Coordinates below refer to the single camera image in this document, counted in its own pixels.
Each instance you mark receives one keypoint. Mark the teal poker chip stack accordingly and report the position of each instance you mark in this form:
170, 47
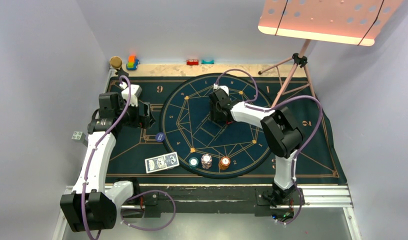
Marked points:
193, 162

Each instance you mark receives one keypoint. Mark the orange green blue toy blocks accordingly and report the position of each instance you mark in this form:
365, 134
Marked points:
132, 63

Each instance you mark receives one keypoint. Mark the black aluminium mounting rail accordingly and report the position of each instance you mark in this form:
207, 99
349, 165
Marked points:
255, 199

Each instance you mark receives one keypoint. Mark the grey lego brick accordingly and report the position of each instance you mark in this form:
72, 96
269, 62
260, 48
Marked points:
78, 136

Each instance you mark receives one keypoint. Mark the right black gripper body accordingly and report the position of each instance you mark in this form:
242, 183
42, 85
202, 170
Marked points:
215, 112

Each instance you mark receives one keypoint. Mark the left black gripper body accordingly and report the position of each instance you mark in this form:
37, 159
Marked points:
131, 118

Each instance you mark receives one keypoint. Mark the pink music stand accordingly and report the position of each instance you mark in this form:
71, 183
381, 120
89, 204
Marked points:
352, 22

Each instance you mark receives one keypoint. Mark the pink blue poker chip stack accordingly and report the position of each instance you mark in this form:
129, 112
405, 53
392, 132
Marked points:
206, 161

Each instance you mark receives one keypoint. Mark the blue playing card deck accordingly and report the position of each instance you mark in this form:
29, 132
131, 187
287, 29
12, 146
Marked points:
161, 162

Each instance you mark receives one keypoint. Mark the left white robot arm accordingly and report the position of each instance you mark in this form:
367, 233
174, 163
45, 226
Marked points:
90, 206

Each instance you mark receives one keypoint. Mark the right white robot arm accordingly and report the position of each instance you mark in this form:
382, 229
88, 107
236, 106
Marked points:
280, 129

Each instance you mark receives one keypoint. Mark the red toy block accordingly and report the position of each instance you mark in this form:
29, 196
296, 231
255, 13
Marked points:
192, 62

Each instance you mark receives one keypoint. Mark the round blue poker mat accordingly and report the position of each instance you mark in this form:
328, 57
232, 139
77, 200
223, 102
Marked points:
185, 120

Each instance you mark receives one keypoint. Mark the purple small blind button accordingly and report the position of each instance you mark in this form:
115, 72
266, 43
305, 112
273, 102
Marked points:
160, 137

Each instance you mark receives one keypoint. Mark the orange poker chip stack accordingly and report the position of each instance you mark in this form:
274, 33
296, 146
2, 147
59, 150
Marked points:
224, 163

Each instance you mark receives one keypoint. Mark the teal toy block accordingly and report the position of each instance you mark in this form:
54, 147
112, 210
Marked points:
207, 61

